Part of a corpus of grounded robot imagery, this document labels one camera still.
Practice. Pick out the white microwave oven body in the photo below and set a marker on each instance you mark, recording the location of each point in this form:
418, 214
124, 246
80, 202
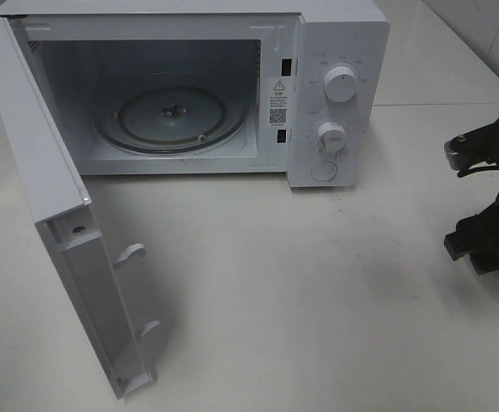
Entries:
95, 50

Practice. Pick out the round white door button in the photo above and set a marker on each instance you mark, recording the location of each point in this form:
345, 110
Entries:
324, 171

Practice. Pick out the glass microwave turntable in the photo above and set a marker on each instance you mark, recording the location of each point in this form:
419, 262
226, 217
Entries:
170, 120

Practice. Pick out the white warning label sticker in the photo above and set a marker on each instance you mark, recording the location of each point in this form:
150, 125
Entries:
278, 101

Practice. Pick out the upper white power knob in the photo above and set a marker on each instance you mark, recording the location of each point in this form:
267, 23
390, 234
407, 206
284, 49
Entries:
340, 82

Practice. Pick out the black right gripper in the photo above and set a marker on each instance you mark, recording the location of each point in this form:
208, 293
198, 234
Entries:
475, 236

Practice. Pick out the white timer knob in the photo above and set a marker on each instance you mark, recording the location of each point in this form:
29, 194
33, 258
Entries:
331, 137

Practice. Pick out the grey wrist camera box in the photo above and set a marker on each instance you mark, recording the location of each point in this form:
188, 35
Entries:
474, 147

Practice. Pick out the white microwave door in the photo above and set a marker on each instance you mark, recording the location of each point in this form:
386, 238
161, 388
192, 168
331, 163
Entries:
62, 212

